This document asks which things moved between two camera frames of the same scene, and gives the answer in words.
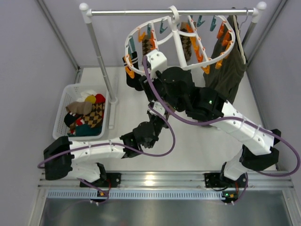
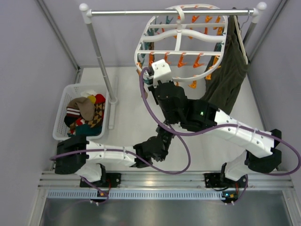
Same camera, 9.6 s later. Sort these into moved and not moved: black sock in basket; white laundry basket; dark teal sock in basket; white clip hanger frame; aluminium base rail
Moved: white clip hanger frame
Not moved: black sock in basket; dark teal sock in basket; aluminium base rail; white laundry basket
